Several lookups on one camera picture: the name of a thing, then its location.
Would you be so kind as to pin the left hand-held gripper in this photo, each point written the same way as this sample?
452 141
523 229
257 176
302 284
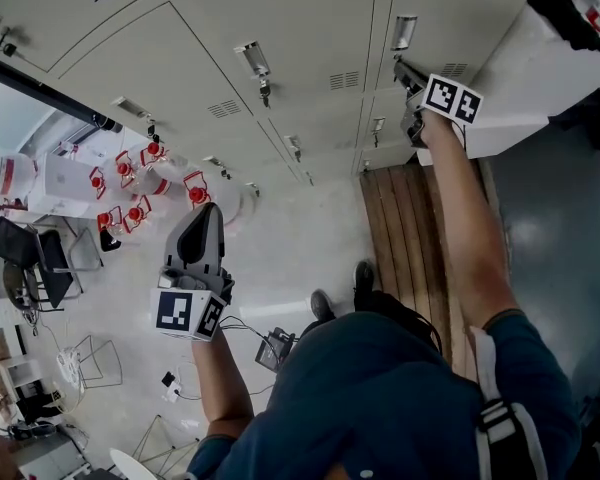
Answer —
180 310

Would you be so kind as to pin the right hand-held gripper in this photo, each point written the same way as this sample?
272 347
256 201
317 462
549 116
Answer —
450 98

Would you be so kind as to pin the grey metal locker wall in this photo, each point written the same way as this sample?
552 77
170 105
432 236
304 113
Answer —
305 28

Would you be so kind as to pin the person's left forearm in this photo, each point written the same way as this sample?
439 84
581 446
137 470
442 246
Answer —
220 383

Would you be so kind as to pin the person's right forearm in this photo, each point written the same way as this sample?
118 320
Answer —
460 208

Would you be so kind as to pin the cluster of red-capped water jugs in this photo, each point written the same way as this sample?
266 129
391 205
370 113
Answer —
152 149

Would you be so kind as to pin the person's left shoe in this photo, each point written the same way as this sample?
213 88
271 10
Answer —
323 305

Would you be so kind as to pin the person's shoe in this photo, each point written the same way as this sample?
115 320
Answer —
364 275
323 305

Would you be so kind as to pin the white box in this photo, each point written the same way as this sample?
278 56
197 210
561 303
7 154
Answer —
65 180

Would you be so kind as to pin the wooden slat pallet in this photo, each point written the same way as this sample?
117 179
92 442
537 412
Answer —
405 228

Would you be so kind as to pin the white power adapter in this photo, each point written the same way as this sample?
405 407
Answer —
172 393

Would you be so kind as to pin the person's right shoe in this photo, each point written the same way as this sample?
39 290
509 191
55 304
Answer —
364 275

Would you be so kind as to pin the black bag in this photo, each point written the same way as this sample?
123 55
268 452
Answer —
565 13

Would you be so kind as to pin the black office chair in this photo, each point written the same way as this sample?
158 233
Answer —
15 240

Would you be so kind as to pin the water bottle with red label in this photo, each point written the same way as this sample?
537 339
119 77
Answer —
10 178

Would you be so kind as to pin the person's black trousers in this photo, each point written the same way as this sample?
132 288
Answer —
390 313

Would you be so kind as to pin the cluttered white shelf rack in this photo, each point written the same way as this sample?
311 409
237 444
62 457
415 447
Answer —
30 398

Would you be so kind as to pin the black-framed window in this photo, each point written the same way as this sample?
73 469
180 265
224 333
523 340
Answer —
10 113

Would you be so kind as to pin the white round stool top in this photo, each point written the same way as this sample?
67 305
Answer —
130 465

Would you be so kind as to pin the person's teal shirt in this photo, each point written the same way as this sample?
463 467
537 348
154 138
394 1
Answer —
370 408

